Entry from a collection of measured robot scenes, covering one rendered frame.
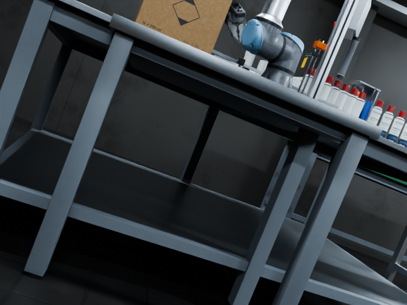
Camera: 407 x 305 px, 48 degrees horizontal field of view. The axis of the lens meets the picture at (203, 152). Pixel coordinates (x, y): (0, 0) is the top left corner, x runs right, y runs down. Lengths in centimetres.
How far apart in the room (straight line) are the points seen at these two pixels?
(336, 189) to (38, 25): 106
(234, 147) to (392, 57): 195
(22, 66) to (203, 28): 65
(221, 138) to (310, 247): 328
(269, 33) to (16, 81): 90
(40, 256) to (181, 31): 91
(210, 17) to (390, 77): 377
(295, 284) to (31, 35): 114
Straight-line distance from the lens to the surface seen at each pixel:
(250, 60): 221
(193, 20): 173
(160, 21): 171
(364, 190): 529
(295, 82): 261
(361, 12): 229
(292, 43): 185
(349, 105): 244
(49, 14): 151
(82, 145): 140
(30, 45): 151
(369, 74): 521
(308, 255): 155
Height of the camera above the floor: 64
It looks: 4 degrees down
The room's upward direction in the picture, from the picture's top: 22 degrees clockwise
